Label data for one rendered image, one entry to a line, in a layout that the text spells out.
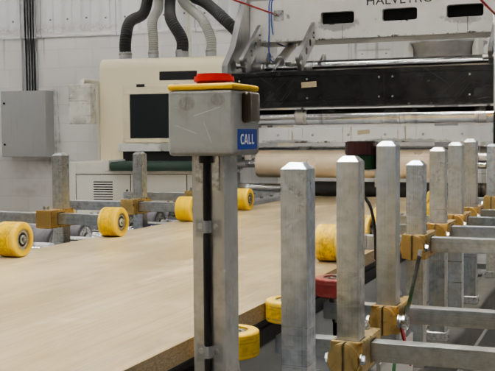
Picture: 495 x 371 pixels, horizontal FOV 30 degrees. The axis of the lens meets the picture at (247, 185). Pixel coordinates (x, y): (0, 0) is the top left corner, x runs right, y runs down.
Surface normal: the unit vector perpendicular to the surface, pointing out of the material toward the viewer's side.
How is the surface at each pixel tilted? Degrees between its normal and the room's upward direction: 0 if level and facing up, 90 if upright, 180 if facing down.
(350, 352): 90
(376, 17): 90
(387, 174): 90
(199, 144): 90
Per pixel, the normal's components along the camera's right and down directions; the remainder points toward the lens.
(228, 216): 0.93, 0.01
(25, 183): -0.28, 0.05
